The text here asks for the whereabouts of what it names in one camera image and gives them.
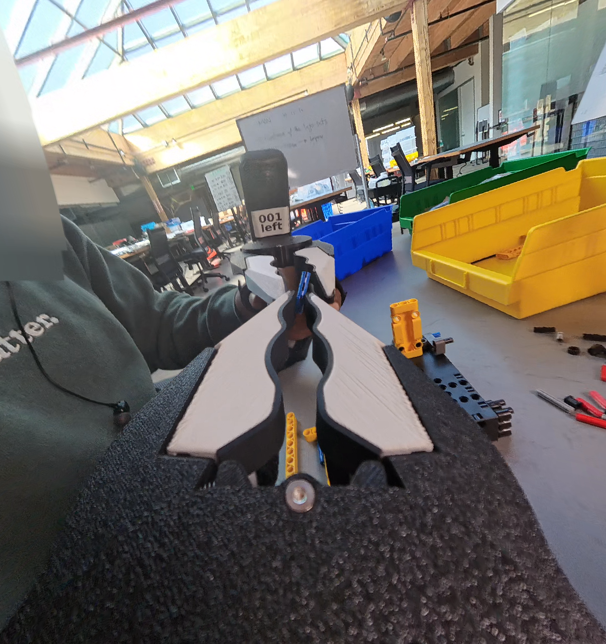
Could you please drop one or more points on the yellow long lego beam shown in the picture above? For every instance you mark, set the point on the yellow long lego beam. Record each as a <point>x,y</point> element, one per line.
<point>288,442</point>

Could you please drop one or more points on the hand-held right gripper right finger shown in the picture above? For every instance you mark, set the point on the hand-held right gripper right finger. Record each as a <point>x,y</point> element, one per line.
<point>373,397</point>

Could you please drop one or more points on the person's left hand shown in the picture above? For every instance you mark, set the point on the person's left hand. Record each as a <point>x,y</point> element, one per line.
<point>298,327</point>

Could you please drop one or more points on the whiteboard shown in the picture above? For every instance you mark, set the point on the whiteboard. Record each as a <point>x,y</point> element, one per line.
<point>303,136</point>

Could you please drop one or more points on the black office chair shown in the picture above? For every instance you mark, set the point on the black office chair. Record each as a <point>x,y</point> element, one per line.
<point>402,166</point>
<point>164,256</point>

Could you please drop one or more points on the printed task sheet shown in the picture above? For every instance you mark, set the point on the printed task sheet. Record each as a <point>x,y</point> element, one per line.
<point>605,60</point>

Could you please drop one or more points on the long wooden desk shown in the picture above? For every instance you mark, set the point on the long wooden desk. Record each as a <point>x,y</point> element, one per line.
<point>484,143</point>

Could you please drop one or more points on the yellow plastic storage bin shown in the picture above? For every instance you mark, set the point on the yellow plastic storage bin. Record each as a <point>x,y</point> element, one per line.
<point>559,271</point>

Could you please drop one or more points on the person's left forearm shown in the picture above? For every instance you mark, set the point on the person's left forearm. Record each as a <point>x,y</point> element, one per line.
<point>197,312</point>

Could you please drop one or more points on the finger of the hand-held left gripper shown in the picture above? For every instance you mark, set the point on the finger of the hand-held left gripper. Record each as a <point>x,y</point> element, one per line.
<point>323,271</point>
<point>262,279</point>

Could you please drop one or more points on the green plastic storage bin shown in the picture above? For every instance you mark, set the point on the green plastic storage bin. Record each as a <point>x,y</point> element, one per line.
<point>434,201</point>

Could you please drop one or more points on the pile of lego pins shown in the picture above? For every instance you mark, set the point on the pile of lego pins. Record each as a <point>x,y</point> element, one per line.
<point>592,420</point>

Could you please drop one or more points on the paper chart sign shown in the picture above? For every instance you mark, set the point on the paper chart sign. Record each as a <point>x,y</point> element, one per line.
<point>223,188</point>

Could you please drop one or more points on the blue plastic storage bin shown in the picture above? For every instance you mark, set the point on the blue plastic storage bin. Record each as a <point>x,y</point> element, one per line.
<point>353,241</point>

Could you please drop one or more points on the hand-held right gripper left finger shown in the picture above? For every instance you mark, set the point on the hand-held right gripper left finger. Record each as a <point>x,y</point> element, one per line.
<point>227,397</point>

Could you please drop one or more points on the blue lego pin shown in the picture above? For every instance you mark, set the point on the blue lego pin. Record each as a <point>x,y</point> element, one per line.
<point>303,289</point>
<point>321,453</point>

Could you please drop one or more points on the yellow short lego beam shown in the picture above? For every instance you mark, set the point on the yellow short lego beam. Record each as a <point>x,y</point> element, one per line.
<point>310,435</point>

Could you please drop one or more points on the person's green sweatshirt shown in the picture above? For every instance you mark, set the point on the person's green sweatshirt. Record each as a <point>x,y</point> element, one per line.
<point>41,453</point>

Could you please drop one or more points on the orange lego beam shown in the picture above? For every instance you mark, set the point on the orange lego beam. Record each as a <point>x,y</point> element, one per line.
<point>509,253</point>

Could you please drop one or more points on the black lego base assembly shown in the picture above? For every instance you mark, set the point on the black lego base assembly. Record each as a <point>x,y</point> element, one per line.
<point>406,327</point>

